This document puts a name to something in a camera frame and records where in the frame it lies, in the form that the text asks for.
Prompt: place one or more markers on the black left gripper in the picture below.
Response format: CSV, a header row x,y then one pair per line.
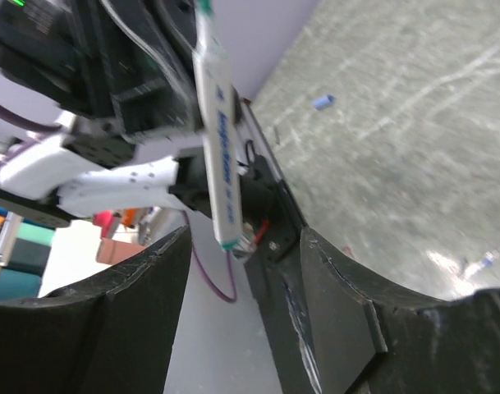
x,y
126,63

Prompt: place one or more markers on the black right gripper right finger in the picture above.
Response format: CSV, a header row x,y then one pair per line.
x,y
373,336

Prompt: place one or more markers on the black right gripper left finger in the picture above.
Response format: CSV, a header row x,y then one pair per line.
x,y
112,332

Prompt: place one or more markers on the white marker green end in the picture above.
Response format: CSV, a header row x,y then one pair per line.
x,y
215,94

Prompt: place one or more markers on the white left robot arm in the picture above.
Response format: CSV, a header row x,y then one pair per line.
x,y
78,168

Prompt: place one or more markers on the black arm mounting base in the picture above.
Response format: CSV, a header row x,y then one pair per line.
x,y
273,269

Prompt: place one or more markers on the light purple pen cap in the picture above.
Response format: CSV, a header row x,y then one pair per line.
x,y
323,102

